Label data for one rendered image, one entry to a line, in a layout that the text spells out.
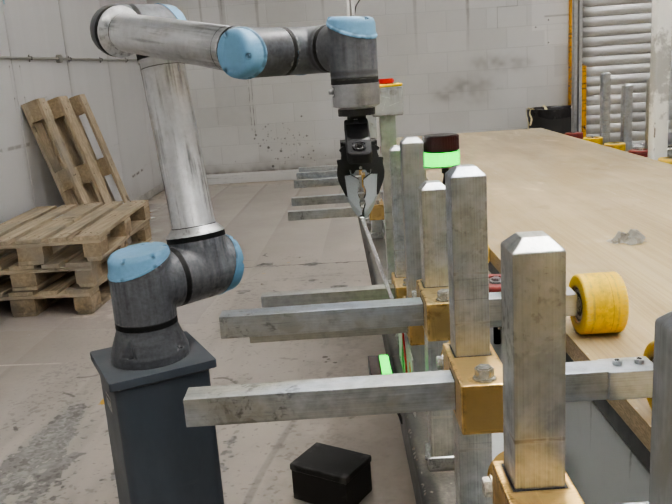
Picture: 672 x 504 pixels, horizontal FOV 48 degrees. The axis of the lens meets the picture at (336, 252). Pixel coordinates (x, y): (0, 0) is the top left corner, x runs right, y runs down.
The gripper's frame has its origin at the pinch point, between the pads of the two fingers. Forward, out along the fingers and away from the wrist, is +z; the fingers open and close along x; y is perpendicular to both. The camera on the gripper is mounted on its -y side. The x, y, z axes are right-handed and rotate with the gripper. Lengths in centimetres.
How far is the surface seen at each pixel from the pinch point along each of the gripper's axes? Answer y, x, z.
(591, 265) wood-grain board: -17.4, -38.5, 8.5
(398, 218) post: 2.8, -7.0, 2.0
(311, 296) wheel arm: -0.9, 11.2, 15.7
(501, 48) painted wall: 742, -193, -36
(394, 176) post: 2.8, -6.6, -6.4
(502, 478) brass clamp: -96, -6, 1
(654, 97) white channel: 110, -102, -11
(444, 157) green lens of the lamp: -23.4, -12.7, -12.7
